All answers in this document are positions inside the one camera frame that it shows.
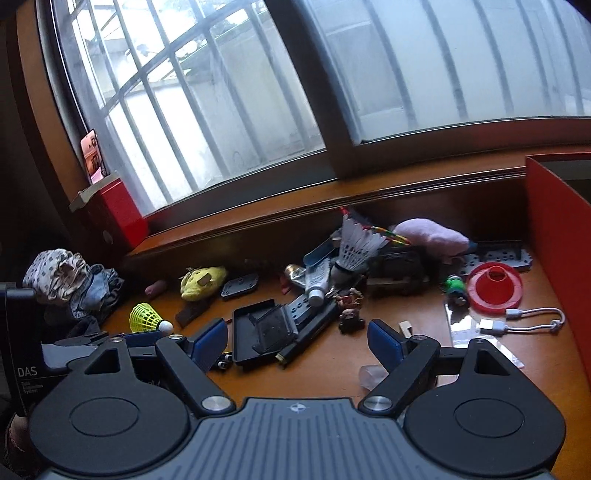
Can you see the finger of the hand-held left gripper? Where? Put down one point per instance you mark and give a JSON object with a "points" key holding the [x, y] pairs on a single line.
{"points": [[138, 340]]}

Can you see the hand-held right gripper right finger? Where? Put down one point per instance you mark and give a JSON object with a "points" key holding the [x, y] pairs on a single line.
{"points": [[385, 346]]}

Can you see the yellow plush toy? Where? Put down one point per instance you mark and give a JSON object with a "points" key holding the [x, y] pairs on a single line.
{"points": [[203, 281]]}

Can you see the metal framed window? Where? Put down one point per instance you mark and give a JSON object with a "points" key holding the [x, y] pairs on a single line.
{"points": [[318, 92]]}

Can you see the grey metal plate with holes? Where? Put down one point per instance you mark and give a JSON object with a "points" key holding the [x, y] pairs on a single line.
{"points": [[307, 309]]}

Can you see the yellow plastic shuttlecock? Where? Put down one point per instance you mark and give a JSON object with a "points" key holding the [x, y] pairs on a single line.
{"points": [[147, 318]]}

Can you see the wooden desktop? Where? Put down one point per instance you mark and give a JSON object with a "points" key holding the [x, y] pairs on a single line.
{"points": [[332, 364]]}

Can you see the pink plush toy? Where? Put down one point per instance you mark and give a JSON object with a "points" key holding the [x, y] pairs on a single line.
{"points": [[434, 236]]}

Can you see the dark blue cloth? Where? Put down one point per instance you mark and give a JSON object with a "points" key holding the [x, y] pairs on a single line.
{"points": [[83, 330]]}

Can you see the red-haired small figurine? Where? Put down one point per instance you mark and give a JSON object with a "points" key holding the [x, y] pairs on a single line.
{"points": [[348, 297]]}

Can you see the photo card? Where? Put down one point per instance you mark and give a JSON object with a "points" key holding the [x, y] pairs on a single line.
{"points": [[91, 154]]}

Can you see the patterned white cloth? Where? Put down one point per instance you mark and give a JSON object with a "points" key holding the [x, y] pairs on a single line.
{"points": [[53, 272]]}

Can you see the red plastic fin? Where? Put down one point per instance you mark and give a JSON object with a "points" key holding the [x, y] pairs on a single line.
{"points": [[284, 284]]}

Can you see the open red cardboard box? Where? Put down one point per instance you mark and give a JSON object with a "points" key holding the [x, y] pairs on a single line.
{"points": [[558, 258]]}

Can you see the white squeeze tube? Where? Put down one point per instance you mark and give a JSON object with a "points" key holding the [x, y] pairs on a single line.
{"points": [[319, 281]]}

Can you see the red box with grey lid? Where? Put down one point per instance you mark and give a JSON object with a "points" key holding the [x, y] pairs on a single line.
{"points": [[122, 212]]}

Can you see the black pen with gold band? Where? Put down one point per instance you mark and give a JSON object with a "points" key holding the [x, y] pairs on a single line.
{"points": [[307, 339]]}

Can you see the black-haired small figurine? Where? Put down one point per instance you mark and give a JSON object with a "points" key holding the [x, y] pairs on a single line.
{"points": [[351, 319]]}

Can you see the dark metal plate with holes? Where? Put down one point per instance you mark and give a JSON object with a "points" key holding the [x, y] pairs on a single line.
{"points": [[501, 258]]}

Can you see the black tray case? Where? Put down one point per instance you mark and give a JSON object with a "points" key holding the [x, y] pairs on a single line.
{"points": [[244, 341]]}

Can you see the black wallet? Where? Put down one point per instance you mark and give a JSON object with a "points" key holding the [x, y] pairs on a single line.
{"points": [[399, 272]]}

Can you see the neat white feather shuttlecock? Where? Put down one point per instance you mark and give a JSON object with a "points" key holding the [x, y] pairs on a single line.
{"points": [[355, 244]]}

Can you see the blue plastic clip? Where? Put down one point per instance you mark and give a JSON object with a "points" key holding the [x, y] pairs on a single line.
{"points": [[317, 254]]}

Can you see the clear plastic cap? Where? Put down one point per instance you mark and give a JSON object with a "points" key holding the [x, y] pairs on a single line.
{"points": [[371, 376]]}

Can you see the red plastic cone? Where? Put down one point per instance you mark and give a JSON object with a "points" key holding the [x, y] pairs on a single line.
{"points": [[496, 286]]}

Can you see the black rectangular plate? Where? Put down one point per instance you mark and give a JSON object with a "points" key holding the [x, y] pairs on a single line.
{"points": [[240, 285]]}

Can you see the black folded stand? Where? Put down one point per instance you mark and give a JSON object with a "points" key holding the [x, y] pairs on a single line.
{"points": [[272, 330]]}

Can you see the small pink oblong toy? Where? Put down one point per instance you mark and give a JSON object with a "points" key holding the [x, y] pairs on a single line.
{"points": [[154, 288]]}

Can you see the denim garment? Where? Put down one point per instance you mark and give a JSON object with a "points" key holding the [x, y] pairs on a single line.
{"points": [[99, 290]]}

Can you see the clear plastic bag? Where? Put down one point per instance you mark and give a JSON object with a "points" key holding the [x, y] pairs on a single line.
{"points": [[480, 344]]}

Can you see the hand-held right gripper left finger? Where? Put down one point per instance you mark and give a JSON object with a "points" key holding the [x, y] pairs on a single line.
{"points": [[210, 344]]}

